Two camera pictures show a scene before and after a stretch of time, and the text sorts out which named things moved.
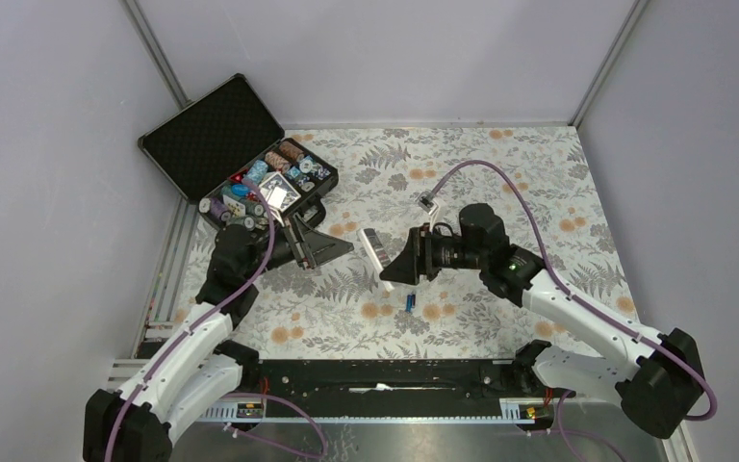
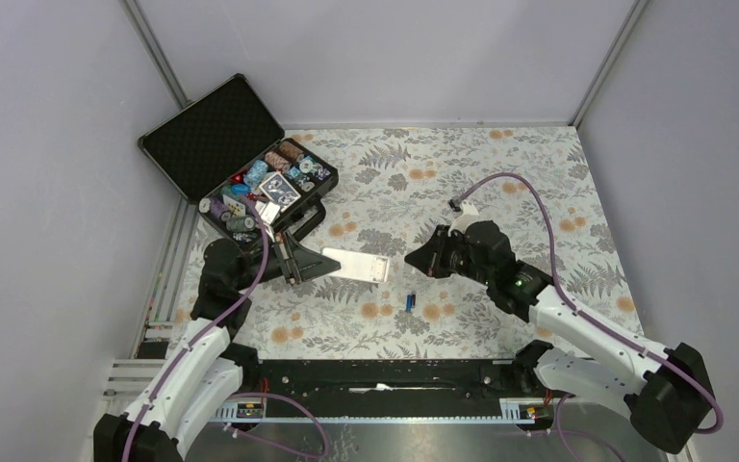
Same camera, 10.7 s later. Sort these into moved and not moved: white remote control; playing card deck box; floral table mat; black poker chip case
Moved: white remote control
Not moved: playing card deck box; floral table mat; black poker chip case
